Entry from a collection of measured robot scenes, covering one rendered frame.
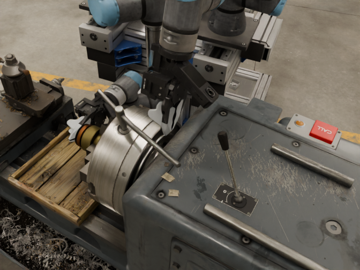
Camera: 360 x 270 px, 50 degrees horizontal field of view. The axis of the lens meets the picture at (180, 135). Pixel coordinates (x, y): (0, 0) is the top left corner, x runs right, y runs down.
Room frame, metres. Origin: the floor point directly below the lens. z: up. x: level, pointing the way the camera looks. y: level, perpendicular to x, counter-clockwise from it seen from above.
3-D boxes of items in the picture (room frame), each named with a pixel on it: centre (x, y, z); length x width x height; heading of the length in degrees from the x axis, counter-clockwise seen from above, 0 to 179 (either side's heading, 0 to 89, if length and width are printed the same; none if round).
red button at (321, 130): (0.73, -0.37, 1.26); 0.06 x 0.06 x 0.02; 63
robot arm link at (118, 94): (1.00, 0.24, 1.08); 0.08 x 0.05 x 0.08; 62
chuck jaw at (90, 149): (0.69, 0.24, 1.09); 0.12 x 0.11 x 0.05; 153
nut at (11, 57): (1.07, 0.59, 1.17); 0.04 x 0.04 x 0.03
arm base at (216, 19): (1.39, -0.15, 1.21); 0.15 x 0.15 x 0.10
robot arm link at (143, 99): (1.08, 0.19, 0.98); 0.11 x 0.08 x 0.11; 120
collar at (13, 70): (1.07, 0.59, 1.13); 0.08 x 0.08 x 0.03
